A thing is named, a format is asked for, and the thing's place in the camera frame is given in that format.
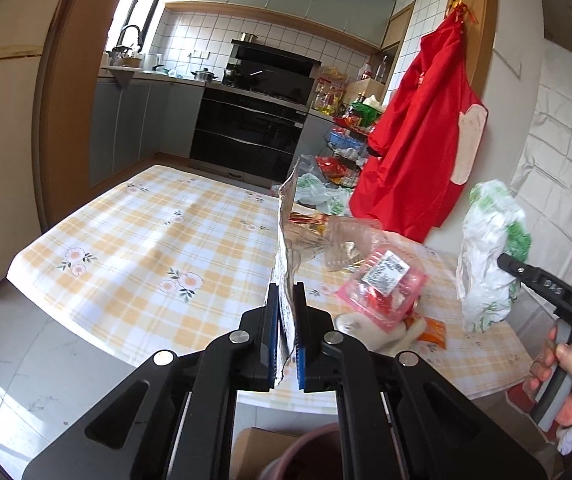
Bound black built-in stove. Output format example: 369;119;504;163
189;85;309;182

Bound cooking oil bottles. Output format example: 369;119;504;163
313;82;345;114

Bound wire storage rack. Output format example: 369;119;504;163
323;105;383;192

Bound red apron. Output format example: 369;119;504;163
348;15;489;243

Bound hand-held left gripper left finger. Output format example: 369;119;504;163
21;282;282;480

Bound pink packet with white label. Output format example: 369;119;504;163
338;249;427;333

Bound silver foil wrapper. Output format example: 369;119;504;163
269;156;319;390

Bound orange snack packet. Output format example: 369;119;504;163
418;317;447;351

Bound white green plastic bag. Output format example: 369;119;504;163
296;172;354;218
456;180;533;335

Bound yellow checked tablecloth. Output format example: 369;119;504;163
6;164;534;401

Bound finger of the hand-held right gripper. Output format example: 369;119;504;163
497;252;572;319

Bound red yellow hanging knot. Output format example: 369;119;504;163
447;0;478;25

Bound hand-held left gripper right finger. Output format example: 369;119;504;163
292;282;550;480

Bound brown plastic bin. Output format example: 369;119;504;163
258;422;342;480

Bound grey lower kitchen cabinets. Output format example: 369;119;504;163
91;77;207;186

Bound black range hood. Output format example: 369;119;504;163
223;40;322;92

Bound gold foil wrapper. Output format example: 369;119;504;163
338;242;365;264

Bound cardboard box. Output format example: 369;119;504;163
231;427;299;480

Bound clear plastic packaging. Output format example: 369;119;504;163
286;212;397;273

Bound kitchen faucet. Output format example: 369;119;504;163
116;25;143;57

